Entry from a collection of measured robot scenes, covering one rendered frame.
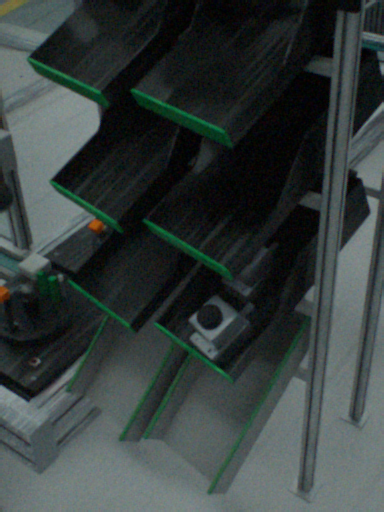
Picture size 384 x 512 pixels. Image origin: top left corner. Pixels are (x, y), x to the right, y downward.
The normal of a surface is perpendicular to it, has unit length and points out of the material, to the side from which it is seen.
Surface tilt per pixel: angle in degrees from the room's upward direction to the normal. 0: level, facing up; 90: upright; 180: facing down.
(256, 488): 0
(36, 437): 90
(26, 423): 0
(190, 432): 45
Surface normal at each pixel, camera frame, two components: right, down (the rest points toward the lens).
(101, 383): -0.54, -0.24
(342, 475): -0.04, -0.78
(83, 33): -0.34, -0.52
